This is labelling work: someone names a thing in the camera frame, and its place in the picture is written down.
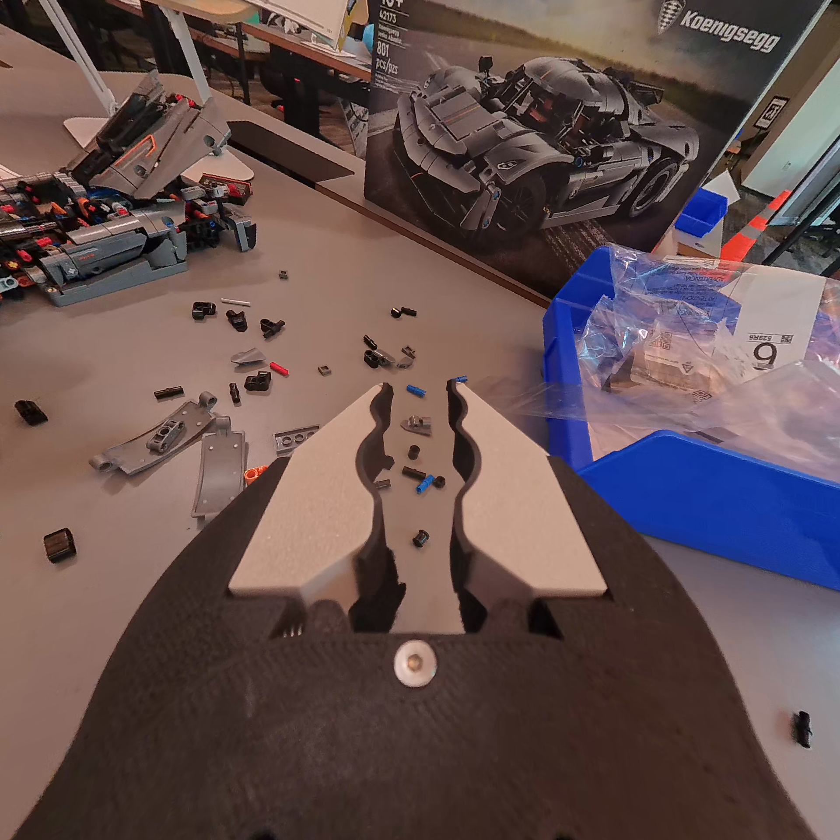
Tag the yellow printed booklet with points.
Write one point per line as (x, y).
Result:
(351, 23)

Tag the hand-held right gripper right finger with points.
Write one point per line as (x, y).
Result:
(531, 525)

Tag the black battery pack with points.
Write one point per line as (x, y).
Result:
(226, 187)

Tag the wooden background desk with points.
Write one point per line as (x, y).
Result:
(295, 49)

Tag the blue plastic bin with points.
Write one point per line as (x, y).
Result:
(689, 485)

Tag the grey lego car model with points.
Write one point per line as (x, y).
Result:
(98, 249)

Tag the scattered loose lego pieces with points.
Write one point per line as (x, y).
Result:
(259, 380)

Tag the lego set box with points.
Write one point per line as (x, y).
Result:
(525, 131)

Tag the white book stand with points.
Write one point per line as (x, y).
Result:
(85, 128)

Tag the blue roll pouch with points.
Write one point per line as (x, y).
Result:
(367, 36)

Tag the small framed wall picture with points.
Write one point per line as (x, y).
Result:
(778, 111)

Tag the pile of clear plastic bags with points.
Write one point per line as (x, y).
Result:
(722, 341)

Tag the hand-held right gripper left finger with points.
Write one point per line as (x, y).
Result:
(295, 525)

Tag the black office chair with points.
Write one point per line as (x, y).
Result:
(295, 98)

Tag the small blue bin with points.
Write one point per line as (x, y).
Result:
(702, 213)

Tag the dark table hatch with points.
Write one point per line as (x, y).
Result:
(289, 157)

